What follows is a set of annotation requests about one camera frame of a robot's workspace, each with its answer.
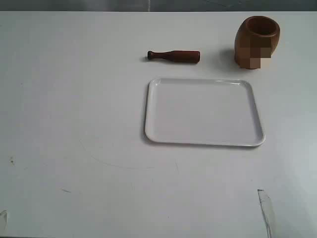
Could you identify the brown wooden mortar cup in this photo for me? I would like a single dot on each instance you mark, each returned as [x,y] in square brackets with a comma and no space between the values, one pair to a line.
[255,42]

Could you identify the white rectangular plastic tray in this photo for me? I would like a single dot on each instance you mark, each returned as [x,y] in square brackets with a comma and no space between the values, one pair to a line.
[202,112]

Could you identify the brown wooden pestle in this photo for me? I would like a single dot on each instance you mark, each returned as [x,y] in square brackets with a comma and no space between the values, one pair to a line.
[175,56]

